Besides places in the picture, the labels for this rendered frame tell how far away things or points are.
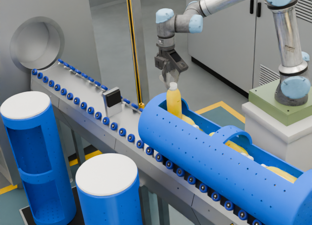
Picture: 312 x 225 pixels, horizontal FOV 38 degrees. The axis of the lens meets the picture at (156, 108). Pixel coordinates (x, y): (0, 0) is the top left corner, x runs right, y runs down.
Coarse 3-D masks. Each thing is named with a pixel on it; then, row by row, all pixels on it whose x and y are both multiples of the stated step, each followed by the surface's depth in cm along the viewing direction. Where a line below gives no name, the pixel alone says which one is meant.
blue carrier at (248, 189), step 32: (160, 96) 219; (160, 128) 208; (192, 128) 198; (224, 128) 194; (192, 160) 195; (224, 160) 183; (256, 160) 204; (224, 192) 186; (256, 192) 172; (288, 192) 164; (288, 224) 163
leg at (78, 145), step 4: (72, 132) 341; (72, 136) 345; (76, 136) 342; (80, 136) 345; (76, 140) 343; (80, 140) 346; (76, 144) 346; (80, 144) 348; (76, 148) 349; (80, 148) 349; (76, 152) 353; (80, 152) 351; (80, 156) 353; (84, 156) 355; (80, 160) 354; (84, 160) 357; (80, 164) 357
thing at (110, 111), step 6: (114, 90) 256; (108, 96) 253; (114, 96) 256; (120, 96) 259; (108, 102) 255; (114, 102) 258; (120, 102) 263; (108, 108) 259; (114, 108) 262; (120, 108) 265; (108, 114) 260; (114, 114) 263
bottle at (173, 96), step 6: (168, 90) 210; (174, 90) 208; (168, 96) 210; (174, 96) 208; (180, 96) 210; (168, 102) 211; (174, 102) 210; (180, 102) 212; (168, 108) 213; (174, 108) 211; (180, 108) 213; (174, 114) 213; (180, 114) 215
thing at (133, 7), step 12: (132, 0) 258; (132, 12) 262; (132, 24) 267; (132, 36) 272; (132, 48) 277; (144, 48) 278; (144, 60) 282; (144, 72) 286; (144, 84) 290; (144, 96) 294
